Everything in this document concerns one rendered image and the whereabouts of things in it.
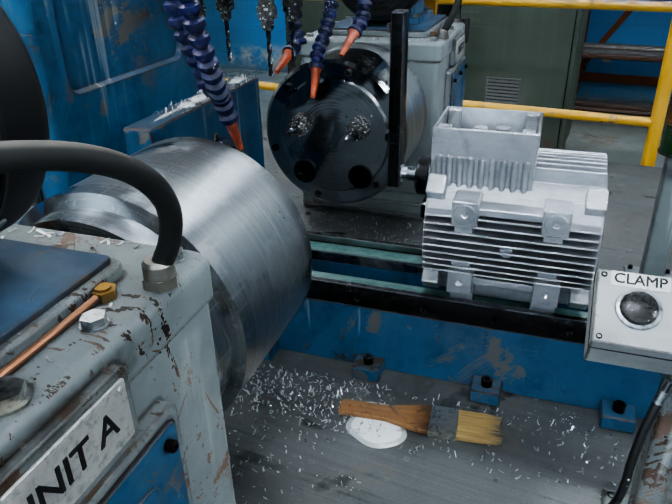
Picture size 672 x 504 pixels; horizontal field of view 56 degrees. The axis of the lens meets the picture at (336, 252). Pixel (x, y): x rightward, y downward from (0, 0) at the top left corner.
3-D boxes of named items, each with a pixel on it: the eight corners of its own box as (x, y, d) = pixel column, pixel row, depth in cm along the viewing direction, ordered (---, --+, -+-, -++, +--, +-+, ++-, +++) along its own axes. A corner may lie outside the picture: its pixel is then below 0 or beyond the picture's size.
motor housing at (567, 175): (416, 310, 81) (423, 168, 72) (443, 245, 97) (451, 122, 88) (584, 337, 75) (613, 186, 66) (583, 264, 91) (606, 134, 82)
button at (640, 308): (616, 327, 54) (619, 319, 53) (618, 295, 55) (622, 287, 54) (654, 333, 53) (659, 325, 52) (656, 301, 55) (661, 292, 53)
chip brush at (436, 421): (335, 421, 80) (335, 416, 80) (344, 396, 85) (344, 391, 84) (502, 448, 76) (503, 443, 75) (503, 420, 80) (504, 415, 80)
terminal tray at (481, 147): (428, 185, 77) (432, 127, 74) (444, 158, 86) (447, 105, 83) (531, 196, 74) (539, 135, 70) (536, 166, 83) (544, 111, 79)
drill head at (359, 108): (249, 214, 110) (236, 65, 98) (328, 143, 144) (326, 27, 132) (391, 232, 102) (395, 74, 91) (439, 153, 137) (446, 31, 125)
